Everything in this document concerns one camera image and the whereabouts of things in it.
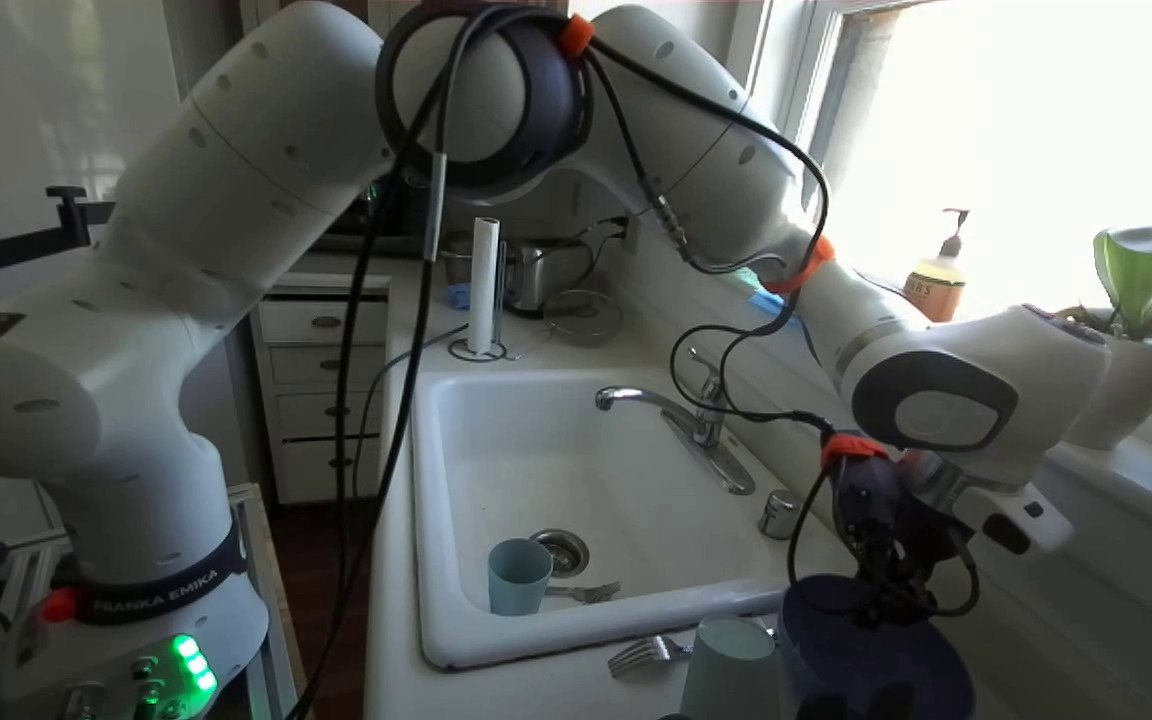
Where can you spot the metal pot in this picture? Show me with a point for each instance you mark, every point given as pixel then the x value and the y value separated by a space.
pixel 541 276

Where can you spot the metal sink drain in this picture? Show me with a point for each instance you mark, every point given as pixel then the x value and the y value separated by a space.
pixel 562 549

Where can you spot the white sink basin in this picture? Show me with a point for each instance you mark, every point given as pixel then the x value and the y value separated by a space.
pixel 659 535

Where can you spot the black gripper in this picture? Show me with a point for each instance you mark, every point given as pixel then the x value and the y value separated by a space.
pixel 890 507

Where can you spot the dark blue plate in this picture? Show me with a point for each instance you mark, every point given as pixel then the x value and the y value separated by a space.
pixel 868 660

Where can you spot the orange soap pump bottle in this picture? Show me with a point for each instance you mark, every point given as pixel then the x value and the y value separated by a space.
pixel 938 286

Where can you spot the grey teal cup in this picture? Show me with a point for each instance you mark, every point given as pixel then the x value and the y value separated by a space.
pixel 517 582

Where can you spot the green houseplant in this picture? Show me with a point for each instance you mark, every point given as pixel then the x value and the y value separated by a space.
pixel 1138 272

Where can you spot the blue cloth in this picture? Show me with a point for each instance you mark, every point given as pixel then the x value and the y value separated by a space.
pixel 766 290

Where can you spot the white framed window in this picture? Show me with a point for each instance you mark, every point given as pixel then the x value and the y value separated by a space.
pixel 1040 133

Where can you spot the white wall outlet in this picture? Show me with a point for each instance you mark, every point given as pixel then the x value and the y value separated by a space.
pixel 619 228

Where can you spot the chrome faucet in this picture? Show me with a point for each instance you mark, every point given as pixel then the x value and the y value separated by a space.
pixel 698 425

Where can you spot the white container with brown contents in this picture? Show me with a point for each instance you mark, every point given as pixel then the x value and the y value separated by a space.
pixel 485 280

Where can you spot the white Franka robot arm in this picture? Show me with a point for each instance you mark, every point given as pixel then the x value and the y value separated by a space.
pixel 241 173

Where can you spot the metal paper towel holder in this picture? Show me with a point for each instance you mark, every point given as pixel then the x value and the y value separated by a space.
pixel 477 355

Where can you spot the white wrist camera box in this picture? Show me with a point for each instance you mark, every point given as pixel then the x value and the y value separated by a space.
pixel 1021 514

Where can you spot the white drawer cabinet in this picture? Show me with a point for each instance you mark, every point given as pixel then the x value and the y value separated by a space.
pixel 319 387

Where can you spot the white plant pot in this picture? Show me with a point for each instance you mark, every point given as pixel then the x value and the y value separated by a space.
pixel 1130 387

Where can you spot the metal sink sprayer cap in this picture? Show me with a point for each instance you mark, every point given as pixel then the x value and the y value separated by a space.
pixel 777 514

